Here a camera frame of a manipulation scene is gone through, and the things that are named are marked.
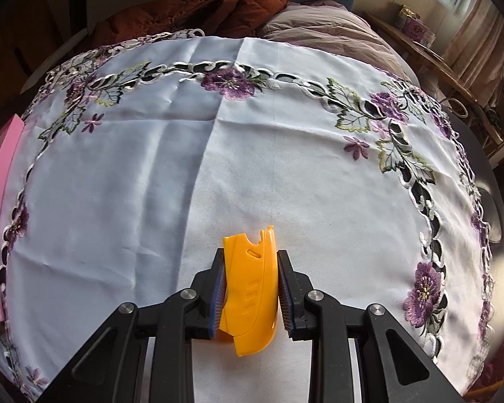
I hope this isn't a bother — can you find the rust red quilted blanket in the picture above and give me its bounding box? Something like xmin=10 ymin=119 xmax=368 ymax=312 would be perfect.
xmin=86 ymin=0 xmax=297 ymax=47

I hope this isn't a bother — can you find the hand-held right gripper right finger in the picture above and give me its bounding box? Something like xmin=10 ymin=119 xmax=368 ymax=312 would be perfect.
xmin=277 ymin=250 xmax=463 ymax=403

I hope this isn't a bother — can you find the purple patterned box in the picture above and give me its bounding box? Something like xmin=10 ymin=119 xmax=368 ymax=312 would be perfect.
xmin=397 ymin=4 xmax=436 ymax=45

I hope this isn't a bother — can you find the yellow curved plastic piece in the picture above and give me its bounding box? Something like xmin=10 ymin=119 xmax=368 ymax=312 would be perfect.
xmin=216 ymin=226 xmax=280 ymax=358

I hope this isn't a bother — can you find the wooden window ledge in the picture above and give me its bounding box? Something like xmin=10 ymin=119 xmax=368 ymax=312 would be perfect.
xmin=363 ymin=10 xmax=504 ymax=143

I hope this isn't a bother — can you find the embroidered white floral tablecloth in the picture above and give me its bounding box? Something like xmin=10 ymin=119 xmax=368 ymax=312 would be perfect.
xmin=0 ymin=29 xmax=498 ymax=403

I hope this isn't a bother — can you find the beige pillow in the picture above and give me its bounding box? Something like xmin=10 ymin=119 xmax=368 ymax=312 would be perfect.
xmin=256 ymin=2 xmax=421 ymax=89

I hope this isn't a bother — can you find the beige curtain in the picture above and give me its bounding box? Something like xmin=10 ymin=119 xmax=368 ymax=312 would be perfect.
xmin=441 ymin=0 xmax=504 ymax=105

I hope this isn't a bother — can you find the white wire stand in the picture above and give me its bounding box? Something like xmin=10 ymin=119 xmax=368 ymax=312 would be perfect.
xmin=443 ymin=94 xmax=471 ymax=120

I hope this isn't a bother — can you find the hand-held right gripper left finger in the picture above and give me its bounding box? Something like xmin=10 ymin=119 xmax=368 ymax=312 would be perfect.
xmin=38 ymin=248 xmax=227 ymax=403

